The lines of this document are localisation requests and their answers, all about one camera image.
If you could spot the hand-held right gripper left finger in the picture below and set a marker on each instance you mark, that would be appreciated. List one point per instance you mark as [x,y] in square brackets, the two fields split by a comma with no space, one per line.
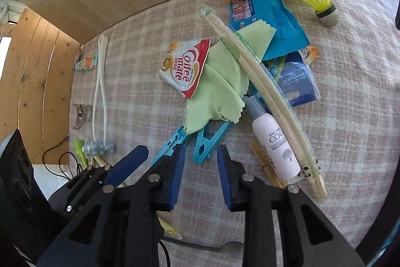
[175,179]

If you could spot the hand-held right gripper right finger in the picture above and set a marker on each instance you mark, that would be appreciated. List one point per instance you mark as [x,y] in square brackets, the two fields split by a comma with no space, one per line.
[225,179]

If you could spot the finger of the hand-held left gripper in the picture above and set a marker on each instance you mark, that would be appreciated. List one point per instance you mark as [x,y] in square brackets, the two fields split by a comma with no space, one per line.
[129,162]

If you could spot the blue plastic clothespin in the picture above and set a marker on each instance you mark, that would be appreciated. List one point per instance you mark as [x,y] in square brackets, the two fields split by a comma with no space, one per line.
[206,145]
[173,140]

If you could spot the plaid cloth covered desktop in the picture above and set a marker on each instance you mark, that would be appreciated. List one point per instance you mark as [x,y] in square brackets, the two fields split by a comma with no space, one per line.
[343,82]

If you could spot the wooden clothespin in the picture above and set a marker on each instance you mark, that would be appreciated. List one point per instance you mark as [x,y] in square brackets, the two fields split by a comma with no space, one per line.
[261,157]

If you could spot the white lotion bottle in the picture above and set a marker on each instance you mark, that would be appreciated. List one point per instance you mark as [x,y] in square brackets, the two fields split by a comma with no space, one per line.
[275,148]

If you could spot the metal clamp clip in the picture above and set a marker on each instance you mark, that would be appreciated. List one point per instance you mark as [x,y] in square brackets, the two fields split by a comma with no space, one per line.
[82,117]

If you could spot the metal spoon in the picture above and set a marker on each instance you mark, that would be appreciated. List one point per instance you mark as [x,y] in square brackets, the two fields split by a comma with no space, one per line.
[200,247]

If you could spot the wrapped bamboo chopsticks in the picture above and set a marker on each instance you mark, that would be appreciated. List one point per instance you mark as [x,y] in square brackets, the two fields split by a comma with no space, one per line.
[272,99]

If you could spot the pine wood board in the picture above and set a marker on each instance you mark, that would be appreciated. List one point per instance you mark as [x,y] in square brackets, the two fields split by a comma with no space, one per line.
[31,82]

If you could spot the green cleaning cloth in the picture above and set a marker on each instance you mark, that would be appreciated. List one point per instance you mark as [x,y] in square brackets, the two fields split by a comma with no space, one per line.
[218,79]

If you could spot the red white creamer sachet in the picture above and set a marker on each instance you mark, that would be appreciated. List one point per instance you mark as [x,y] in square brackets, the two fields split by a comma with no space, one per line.
[184,68]

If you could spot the fruit print hand cream tube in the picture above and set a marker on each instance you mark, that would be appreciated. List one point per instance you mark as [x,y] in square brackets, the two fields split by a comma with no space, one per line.
[87,62]

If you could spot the blue tissue packet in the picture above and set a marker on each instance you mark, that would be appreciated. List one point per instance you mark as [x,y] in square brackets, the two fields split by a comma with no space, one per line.
[297,82]

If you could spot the small orange packet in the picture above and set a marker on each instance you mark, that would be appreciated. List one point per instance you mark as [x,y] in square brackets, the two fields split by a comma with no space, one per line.
[309,53]

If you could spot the blue snack packet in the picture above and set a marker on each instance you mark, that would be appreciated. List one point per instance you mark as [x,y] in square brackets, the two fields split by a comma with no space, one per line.
[275,26]

